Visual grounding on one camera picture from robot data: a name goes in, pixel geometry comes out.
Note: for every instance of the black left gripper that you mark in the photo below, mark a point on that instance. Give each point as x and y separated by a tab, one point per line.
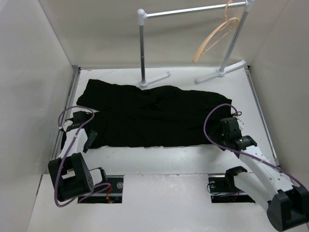
91	139

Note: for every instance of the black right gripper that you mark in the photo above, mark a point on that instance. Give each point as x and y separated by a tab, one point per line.
220	128

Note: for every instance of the black trousers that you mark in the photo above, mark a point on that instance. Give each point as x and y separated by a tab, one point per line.
127	116

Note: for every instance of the beige plastic hanger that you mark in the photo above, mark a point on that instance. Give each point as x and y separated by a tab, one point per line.
229	25

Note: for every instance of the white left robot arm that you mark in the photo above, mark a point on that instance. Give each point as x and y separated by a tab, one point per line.
70	175

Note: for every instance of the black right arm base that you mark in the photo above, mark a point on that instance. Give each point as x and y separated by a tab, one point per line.
221	193

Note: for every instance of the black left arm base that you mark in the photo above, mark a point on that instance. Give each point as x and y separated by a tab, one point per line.
104	193

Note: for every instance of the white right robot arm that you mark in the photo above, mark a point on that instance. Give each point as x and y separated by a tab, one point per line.
286	204

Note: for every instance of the white clothes rack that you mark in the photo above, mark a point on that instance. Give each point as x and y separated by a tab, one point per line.
187	29

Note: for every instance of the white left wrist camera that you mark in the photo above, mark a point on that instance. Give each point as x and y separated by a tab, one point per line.
65	126

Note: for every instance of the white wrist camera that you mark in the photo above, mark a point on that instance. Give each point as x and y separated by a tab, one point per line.
65	126
240	123

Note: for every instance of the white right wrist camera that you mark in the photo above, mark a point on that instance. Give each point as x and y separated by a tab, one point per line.
240	123

